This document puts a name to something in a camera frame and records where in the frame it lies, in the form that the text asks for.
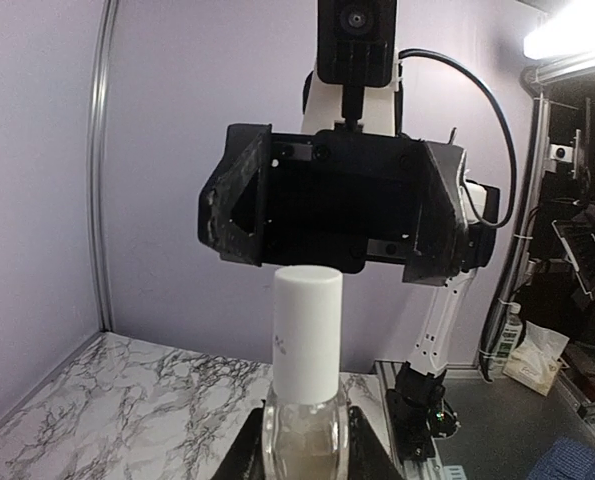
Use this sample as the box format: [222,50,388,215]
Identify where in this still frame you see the aluminium right opening post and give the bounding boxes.
[478,93,551,383]

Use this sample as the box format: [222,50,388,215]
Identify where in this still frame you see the right aluminium corner post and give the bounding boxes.
[86,0,120,332]

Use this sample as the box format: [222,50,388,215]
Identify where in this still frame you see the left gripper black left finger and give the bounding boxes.
[211,408,265,480]

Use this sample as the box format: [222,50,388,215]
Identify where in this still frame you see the bright ceiling light bar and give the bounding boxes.
[523,16,595,60]

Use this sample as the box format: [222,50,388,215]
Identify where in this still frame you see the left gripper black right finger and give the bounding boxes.
[348,406,402,480]

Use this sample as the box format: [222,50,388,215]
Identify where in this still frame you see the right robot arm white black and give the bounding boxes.
[198,73,499,461]

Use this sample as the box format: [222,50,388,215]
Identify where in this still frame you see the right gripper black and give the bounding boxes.
[197,123,469,286]

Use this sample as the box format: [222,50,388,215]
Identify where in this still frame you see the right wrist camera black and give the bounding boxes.
[316,0,397,88]

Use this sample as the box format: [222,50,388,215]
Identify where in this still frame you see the clear nail polish bottle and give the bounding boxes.
[261,389,350,480]

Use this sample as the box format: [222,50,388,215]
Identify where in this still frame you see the green label water bottle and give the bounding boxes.
[489,302,523,378]

